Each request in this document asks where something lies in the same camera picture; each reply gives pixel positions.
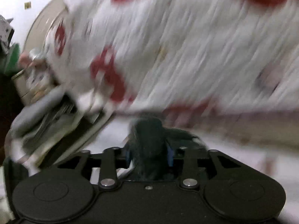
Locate folded grey clothes stack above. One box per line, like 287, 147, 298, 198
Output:
4, 86, 112, 169

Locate grey bunny plush toy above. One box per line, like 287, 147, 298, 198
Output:
18, 48, 56, 101

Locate dark denim jeans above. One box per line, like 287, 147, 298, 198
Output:
121, 117, 207, 182

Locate white bear print quilt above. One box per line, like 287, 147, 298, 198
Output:
44, 0, 299, 124

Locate beige bedside drawer cabinet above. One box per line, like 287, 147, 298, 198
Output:
11, 70, 32, 106

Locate patterned black white box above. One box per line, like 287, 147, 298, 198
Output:
0, 15, 14, 56

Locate beige round headboard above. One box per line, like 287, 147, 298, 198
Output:
22, 0, 101, 57

